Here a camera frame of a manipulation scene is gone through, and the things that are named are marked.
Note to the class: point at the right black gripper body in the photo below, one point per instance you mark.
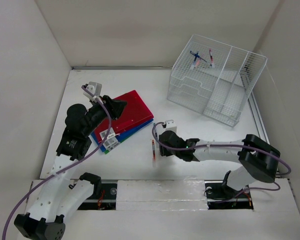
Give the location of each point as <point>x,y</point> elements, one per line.
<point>165,151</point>

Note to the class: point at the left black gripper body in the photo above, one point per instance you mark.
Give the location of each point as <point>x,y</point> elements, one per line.
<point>107,103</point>

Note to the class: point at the red plastic folder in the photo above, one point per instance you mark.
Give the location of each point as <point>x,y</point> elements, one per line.
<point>135,113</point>

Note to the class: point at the orange red gel pen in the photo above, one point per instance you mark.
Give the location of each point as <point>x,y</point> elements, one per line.
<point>154,163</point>

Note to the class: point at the blue cap gel pen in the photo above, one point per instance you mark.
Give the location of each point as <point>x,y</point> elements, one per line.
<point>196,61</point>

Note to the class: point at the pink highlighter pen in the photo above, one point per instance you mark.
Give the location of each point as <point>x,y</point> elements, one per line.
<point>195,63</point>

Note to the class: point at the dark blue clip pen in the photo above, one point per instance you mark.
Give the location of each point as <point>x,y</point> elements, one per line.
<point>197,55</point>

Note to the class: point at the dark red gel pen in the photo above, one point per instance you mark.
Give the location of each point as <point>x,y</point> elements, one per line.
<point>212,64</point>

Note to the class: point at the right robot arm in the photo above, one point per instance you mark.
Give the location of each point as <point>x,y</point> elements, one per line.
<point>258,160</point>

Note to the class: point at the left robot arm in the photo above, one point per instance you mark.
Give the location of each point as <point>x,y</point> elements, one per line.
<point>56,203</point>

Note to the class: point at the blue plastic folder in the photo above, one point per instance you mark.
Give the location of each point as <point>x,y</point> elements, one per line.
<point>125,135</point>

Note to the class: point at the green plastic folder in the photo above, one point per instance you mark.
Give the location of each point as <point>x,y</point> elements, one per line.
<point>110,144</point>

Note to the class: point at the white foam front block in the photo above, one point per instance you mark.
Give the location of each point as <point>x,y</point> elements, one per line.
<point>161,195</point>

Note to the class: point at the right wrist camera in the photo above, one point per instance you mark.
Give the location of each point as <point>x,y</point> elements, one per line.
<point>170,125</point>

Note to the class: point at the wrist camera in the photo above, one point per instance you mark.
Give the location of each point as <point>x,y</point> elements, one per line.
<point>170,125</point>
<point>92,88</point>

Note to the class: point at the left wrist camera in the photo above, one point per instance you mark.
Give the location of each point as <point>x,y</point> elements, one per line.
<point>92,88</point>

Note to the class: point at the white wire mesh organizer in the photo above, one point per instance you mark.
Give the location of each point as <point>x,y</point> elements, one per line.
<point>219,93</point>

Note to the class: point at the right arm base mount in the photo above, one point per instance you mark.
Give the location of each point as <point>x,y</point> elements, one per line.
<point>220,196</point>

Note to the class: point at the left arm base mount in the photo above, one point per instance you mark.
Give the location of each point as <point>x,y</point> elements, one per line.
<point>104,194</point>

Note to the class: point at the aluminium rail right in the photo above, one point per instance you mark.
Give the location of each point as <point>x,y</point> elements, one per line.
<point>257,117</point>

